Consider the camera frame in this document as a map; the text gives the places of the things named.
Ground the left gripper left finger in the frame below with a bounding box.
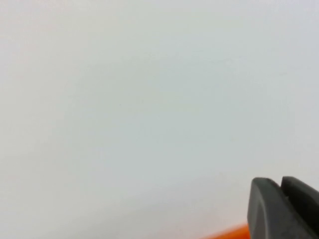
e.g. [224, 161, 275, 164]
[247, 177, 310, 239]

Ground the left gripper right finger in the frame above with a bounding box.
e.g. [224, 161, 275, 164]
[281, 176, 319, 239]

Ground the orange plastic cutlery crate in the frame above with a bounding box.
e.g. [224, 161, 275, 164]
[196, 222, 250, 239]

